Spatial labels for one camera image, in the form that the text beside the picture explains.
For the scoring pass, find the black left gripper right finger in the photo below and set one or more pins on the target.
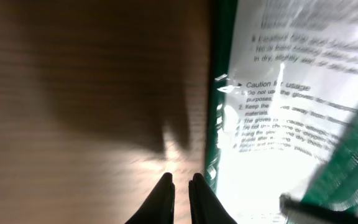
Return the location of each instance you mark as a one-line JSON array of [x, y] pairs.
[[204, 205]]

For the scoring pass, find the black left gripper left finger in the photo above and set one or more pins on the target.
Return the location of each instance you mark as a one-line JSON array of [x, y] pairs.
[[159, 206]]

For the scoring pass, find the green white wipes pack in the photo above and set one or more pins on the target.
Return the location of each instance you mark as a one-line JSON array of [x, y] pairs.
[[283, 114]]

